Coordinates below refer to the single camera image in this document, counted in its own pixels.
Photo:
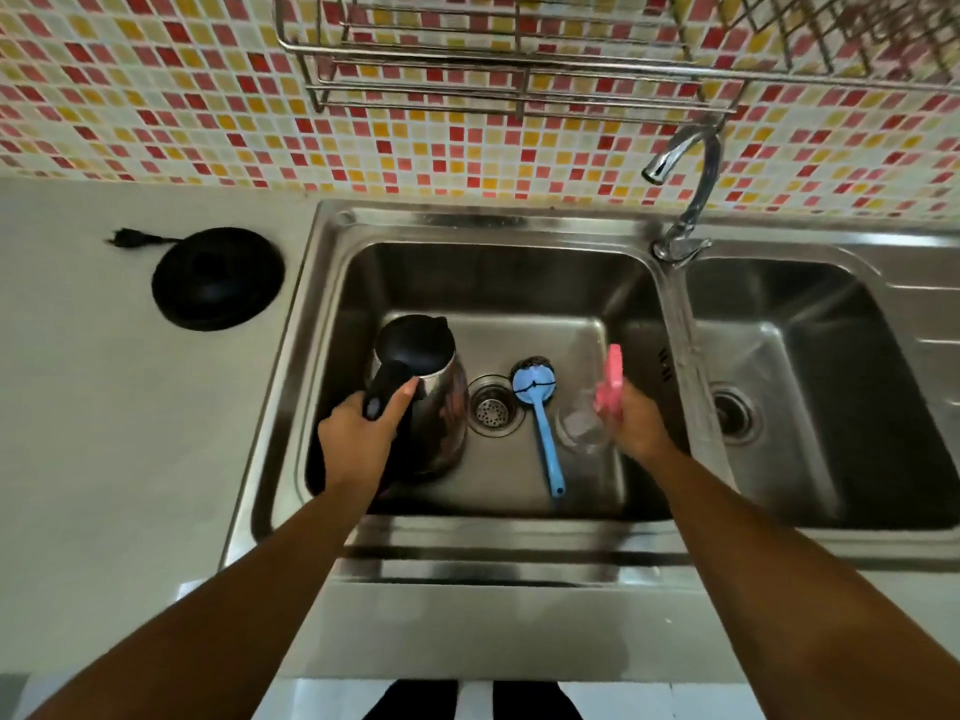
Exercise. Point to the person's left hand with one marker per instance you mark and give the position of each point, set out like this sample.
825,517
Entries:
354,443

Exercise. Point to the person's right hand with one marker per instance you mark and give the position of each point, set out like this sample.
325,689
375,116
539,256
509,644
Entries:
637,427

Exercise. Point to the person's left thumb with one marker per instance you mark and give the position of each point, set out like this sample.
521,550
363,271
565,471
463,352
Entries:
401,401

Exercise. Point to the stainless steel electric kettle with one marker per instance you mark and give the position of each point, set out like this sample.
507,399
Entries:
420,397

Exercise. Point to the clear spray bottle pink nozzle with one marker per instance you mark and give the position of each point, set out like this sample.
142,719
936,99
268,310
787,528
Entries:
592,412

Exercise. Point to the person's left forearm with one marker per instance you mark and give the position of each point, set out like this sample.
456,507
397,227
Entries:
217,607

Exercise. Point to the person's right forearm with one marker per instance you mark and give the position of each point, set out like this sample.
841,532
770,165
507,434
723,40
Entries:
795,592

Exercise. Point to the round sink drain strainer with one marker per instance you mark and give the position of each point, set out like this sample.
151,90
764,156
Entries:
494,407
733,414

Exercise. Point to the stainless steel double sink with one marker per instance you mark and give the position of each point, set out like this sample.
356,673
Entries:
585,412

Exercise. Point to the black kettle base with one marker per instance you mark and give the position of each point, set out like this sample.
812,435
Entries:
217,278

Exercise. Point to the person's black trousers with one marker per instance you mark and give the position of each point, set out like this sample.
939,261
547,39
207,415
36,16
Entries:
480,701

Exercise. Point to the chrome faucet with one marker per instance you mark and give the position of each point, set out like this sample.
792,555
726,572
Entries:
690,202

